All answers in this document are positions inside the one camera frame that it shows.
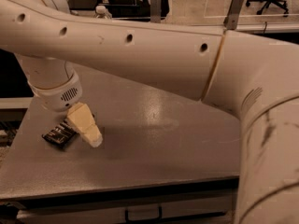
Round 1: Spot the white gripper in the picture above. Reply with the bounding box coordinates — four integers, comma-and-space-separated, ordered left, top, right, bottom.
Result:
30, 73, 103, 147

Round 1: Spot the black rxbar chocolate bar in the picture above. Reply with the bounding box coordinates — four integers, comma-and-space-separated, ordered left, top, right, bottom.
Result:
42, 120, 77, 148

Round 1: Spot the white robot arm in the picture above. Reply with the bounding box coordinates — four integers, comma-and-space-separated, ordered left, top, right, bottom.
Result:
0, 0, 299, 224

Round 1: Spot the clear plastic water bottle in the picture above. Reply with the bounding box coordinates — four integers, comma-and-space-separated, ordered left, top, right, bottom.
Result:
95, 6, 112, 19

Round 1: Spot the dark background desk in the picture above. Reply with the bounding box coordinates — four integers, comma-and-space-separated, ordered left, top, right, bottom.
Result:
68, 0, 170, 21

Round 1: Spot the white table drawer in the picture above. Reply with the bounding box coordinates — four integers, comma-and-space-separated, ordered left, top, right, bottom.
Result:
17, 189, 236, 224

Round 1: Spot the black office chair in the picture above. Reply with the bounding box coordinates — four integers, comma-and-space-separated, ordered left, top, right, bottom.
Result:
246, 0, 289, 17

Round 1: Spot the black drawer handle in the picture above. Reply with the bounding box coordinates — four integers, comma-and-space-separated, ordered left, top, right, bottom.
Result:
124, 206, 163, 224

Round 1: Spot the middle metal rail bracket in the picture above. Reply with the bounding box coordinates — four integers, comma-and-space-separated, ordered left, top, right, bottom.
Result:
150, 0, 162, 23

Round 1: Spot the metal rail bracket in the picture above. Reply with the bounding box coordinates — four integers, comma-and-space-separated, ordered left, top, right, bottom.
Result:
223, 0, 244, 30
150, 0, 162, 23

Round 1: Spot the right metal rail bracket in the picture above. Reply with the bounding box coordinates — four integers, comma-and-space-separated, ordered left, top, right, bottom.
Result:
223, 0, 244, 30

